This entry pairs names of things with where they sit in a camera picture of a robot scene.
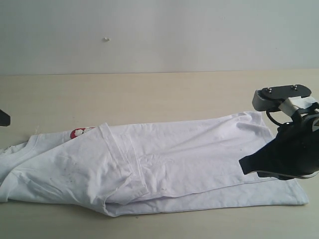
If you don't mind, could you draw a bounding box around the black right camera cable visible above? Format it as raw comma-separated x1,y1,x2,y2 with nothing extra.
265,109,291,126

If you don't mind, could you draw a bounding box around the white t-shirt red lettering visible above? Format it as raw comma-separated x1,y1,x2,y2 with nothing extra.
0,112,309,217

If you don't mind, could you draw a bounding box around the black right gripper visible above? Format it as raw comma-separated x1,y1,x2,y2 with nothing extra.
239,114,319,180

